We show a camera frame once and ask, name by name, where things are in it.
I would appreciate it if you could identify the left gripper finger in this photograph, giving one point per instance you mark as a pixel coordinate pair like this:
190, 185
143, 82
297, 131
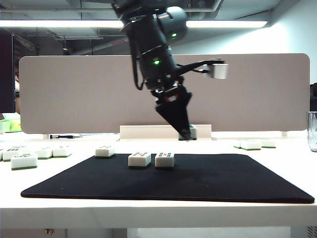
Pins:
174, 116
188, 116

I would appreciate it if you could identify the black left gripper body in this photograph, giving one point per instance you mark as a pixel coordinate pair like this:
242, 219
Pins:
171, 95

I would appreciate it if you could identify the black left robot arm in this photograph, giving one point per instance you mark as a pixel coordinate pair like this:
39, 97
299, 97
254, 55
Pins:
148, 49

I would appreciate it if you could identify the black fabric mat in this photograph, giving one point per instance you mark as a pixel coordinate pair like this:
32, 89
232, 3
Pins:
161, 186

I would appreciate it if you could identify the beige partition panel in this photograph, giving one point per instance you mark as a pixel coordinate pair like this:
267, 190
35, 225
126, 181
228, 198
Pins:
74, 94

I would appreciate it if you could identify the black blue-tipped screwdriver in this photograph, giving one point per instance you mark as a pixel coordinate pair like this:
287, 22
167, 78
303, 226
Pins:
60, 136

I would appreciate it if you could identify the clear glass container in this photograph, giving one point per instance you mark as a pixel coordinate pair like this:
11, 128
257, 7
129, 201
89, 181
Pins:
312, 134

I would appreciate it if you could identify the black boxy device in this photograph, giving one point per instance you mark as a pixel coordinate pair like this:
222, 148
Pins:
313, 98

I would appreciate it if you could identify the person with glasses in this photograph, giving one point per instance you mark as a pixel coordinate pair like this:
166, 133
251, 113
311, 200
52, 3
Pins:
16, 81

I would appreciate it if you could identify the yellow-green box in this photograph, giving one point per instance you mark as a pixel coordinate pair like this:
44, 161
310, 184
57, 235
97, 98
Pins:
15, 125

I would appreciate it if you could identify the black monitor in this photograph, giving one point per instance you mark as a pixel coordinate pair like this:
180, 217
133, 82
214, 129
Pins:
6, 72

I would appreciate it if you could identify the pale green box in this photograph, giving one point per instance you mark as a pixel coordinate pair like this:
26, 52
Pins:
4, 126

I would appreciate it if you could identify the grey vented panel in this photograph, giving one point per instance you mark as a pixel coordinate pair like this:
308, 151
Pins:
312, 232

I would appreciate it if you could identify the metal bolt head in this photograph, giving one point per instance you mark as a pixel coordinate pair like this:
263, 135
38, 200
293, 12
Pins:
48, 231

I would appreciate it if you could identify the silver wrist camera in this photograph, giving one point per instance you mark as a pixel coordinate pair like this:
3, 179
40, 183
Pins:
220, 71

